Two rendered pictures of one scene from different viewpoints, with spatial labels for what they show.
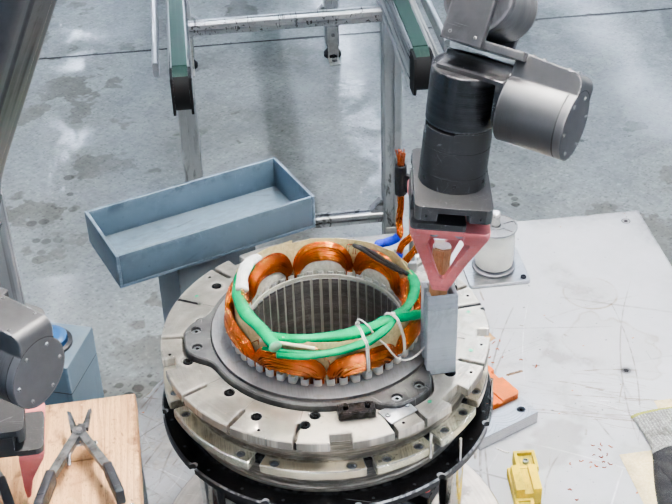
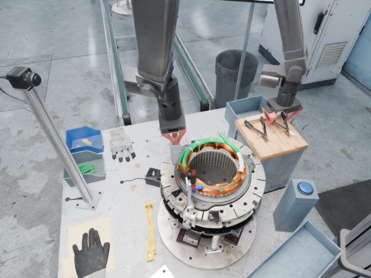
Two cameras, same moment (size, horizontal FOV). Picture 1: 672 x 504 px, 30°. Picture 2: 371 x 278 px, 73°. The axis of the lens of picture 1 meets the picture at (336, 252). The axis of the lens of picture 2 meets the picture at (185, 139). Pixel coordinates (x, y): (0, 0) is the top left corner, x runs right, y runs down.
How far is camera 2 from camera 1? 1.41 m
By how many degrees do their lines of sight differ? 98
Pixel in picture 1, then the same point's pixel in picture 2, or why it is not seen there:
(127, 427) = (256, 146)
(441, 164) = not seen: hidden behind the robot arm
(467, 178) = not seen: hidden behind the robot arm
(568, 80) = (131, 69)
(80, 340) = (295, 191)
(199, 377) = (242, 150)
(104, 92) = not seen: outside the picture
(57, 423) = (275, 146)
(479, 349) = (163, 167)
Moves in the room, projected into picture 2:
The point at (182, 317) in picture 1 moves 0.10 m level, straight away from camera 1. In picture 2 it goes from (259, 172) to (277, 200)
